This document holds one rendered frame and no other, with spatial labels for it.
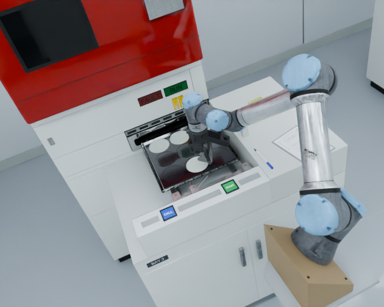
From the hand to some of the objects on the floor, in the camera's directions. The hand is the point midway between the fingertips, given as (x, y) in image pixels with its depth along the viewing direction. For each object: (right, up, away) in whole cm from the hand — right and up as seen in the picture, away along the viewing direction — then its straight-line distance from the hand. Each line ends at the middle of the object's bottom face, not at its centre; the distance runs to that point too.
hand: (211, 161), depth 171 cm
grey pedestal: (+53, -100, +14) cm, 114 cm away
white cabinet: (+18, -63, +64) cm, 92 cm away
